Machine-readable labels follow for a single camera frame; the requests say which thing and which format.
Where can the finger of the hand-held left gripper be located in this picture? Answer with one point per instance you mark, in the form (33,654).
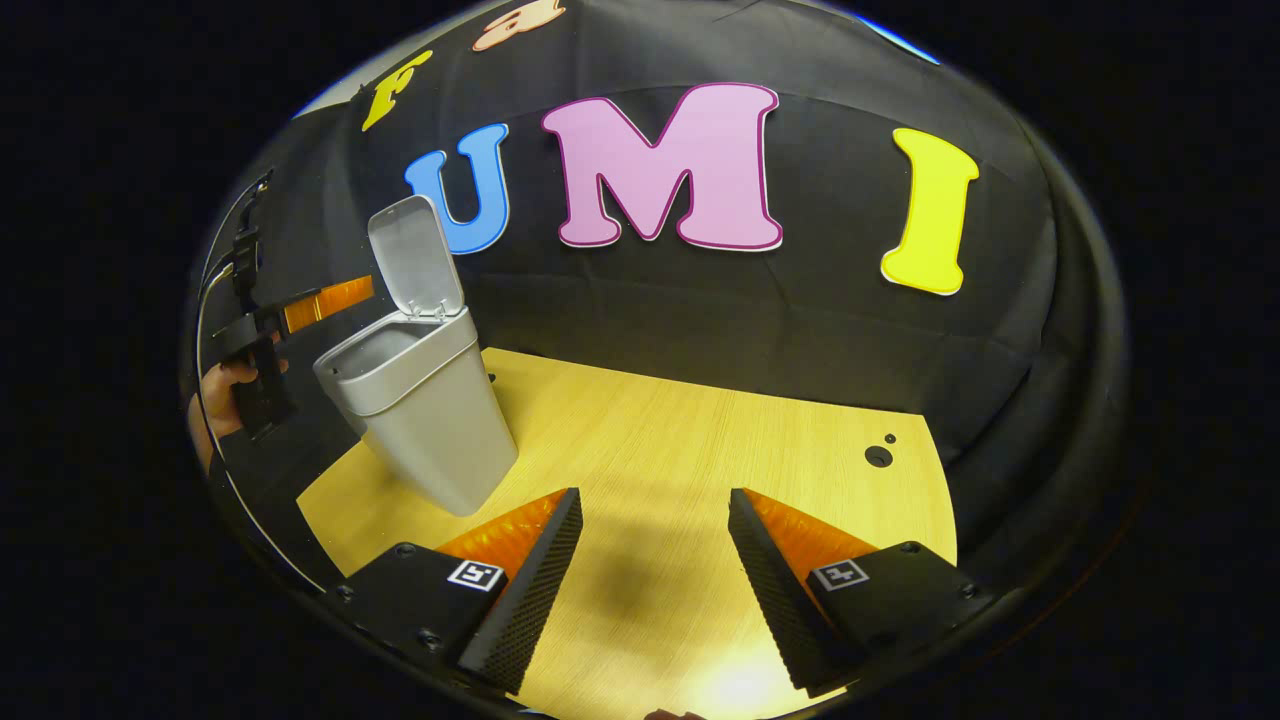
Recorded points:
(325,305)

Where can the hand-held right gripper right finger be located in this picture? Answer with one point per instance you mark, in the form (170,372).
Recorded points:
(775,590)

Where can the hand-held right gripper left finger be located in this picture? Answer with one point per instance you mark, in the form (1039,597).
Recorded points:
(535,590)

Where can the white desktop garbage bin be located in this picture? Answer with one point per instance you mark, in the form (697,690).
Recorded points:
(430,420)

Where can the wooden desktop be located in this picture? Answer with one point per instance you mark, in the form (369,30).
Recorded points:
(680,470)

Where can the black backdrop cloth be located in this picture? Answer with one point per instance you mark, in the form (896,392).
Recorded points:
(800,310)

